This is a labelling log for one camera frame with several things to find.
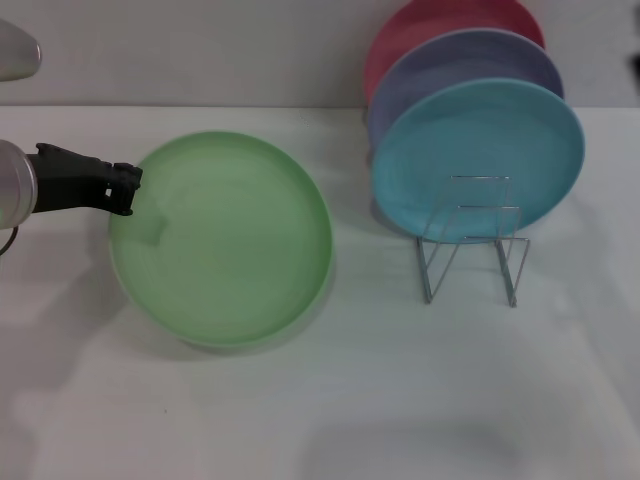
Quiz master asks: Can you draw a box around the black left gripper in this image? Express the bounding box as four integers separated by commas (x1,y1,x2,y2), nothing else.
26,142,144,218

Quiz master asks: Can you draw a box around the green round plate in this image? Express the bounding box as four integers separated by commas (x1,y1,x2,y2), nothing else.
108,130,335,352

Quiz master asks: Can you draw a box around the red round plate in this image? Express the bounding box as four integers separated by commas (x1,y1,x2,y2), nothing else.
363,0,547,105

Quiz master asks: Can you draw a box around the purple round plate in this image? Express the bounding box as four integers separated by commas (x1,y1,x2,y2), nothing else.
365,28,566,152

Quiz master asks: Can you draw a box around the light blue round plate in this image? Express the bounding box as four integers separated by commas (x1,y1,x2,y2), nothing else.
370,77,587,245

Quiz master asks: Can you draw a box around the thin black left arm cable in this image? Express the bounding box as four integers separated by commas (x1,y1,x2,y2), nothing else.
0,224,21,257

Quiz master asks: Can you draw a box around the silver wire plate rack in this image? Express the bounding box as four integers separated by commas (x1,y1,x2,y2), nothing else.
415,174,532,308

